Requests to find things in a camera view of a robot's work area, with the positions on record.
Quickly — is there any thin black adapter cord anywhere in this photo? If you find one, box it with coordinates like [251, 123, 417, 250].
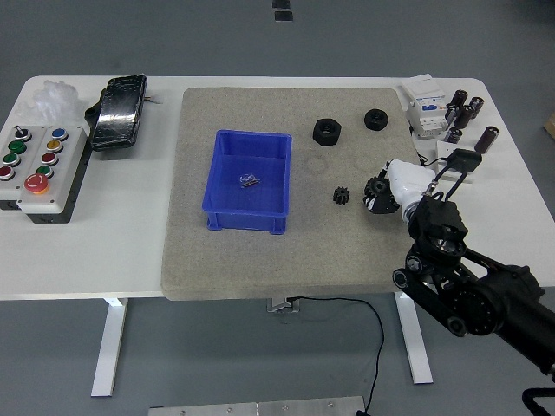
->
[414, 149, 450, 168]

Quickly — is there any black power adapter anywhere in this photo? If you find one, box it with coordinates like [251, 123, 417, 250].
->
[446, 148, 483, 173]

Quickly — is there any clear crumpled plastic wrap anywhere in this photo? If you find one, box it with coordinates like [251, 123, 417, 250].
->
[16, 79, 84, 122]

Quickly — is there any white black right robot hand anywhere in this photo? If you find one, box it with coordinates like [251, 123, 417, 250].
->
[362, 159, 436, 217]

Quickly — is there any large black hex nut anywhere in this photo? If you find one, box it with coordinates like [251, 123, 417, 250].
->
[311, 118, 343, 147]

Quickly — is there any black wrapped foot pedal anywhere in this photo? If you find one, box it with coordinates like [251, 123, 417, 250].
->
[84, 74, 148, 152]

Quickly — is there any small black hex nut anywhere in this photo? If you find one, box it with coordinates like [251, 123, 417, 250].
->
[363, 108, 389, 131]

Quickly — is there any white socket block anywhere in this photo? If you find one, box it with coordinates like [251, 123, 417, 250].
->
[435, 140, 476, 184]

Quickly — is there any black braided cable loop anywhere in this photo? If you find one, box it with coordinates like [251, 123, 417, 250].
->
[521, 387, 555, 416]

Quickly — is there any grey emergency-stop button box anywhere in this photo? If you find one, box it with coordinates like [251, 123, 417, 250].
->
[16, 125, 90, 224]

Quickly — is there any grey-brown mat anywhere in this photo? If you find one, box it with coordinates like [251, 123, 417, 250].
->
[160, 87, 420, 302]

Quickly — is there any black floor power cable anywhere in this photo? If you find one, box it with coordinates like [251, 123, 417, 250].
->
[285, 296, 386, 416]

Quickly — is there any silver metal plate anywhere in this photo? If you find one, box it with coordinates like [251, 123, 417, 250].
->
[147, 394, 369, 416]

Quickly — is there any large black gear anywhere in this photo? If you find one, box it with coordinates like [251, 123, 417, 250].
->
[364, 176, 389, 200]

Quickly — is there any grey table control box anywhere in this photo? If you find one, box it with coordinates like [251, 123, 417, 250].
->
[265, 296, 301, 314]

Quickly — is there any small black gear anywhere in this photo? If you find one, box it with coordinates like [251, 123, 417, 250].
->
[332, 185, 353, 207]

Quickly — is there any white circuit breaker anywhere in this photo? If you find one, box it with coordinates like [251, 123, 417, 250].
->
[399, 74, 451, 140]

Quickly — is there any white table leg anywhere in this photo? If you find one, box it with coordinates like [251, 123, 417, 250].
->
[393, 290, 434, 386]
[89, 297, 129, 398]

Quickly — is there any blue plastic box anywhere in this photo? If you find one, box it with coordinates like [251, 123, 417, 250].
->
[202, 128, 293, 235]

